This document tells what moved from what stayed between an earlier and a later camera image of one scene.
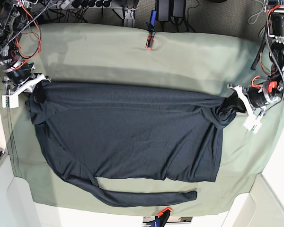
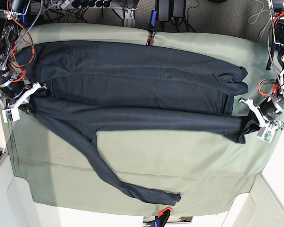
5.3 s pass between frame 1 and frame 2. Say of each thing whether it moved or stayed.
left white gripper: moved
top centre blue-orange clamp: stayed
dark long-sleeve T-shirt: moved
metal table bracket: stayed
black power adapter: stayed
